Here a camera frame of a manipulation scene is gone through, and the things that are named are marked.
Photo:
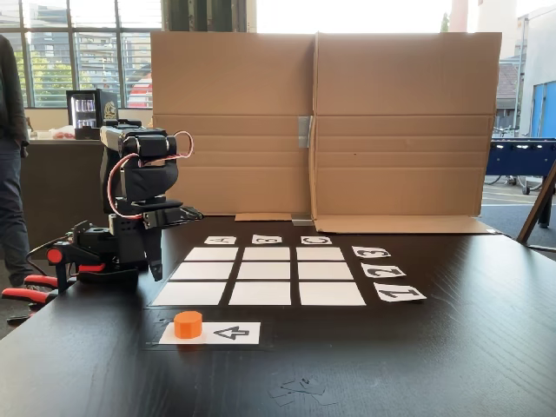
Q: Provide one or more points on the paper sheet number 2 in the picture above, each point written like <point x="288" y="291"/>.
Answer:
<point x="382" y="271"/>

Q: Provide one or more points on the round orange token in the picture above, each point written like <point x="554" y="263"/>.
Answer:
<point x="188" y="325"/>

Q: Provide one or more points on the white plastic bag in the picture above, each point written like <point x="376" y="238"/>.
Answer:
<point x="61" y="131"/>

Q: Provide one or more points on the white arrow paper sheet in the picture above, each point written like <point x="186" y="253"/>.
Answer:
<point x="234" y="333"/>

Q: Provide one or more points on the person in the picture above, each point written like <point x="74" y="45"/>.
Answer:
<point x="8" y="108"/>

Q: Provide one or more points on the paper sheet letter B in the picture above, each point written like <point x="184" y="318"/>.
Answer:
<point x="266" y="239"/>

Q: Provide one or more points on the paper sheet number 3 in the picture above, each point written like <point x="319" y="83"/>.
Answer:
<point x="370" y="252"/>

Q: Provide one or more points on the white nine-square paper grid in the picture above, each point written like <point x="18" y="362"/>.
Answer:
<point x="260" y="293"/>

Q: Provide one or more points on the blue foosball table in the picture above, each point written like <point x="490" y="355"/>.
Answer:
<point x="521" y="158"/>

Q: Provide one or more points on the wooden easel leg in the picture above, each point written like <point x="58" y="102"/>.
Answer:
<point x="536" y="208"/>

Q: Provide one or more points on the paper sheet letter A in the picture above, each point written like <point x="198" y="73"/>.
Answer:
<point x="220" y="240"/>

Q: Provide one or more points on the grey tape strip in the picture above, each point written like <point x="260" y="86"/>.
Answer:
<point x="302" y="220"/>
<point x="305" y="132"/>

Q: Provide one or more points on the black mini fridge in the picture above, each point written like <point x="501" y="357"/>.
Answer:
<point x="87" y="113"/>

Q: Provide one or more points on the brown cardboard box wall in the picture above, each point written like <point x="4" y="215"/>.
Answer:
<point x="404" y="87"/>
<point x="230" y="87"/>

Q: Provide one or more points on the dark counter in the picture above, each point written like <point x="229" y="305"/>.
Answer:
<point x="61" y="174"/>

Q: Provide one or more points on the red black clamp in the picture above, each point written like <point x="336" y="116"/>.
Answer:
<point x="26" y="296"/>
<point x="91" y="268"/>

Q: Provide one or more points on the paper sheet letter C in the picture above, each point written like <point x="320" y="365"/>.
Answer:
<point x="316" y="240"/>

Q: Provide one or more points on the paper sheet number 1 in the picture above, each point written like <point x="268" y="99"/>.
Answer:
<point x="399" y="293"/>

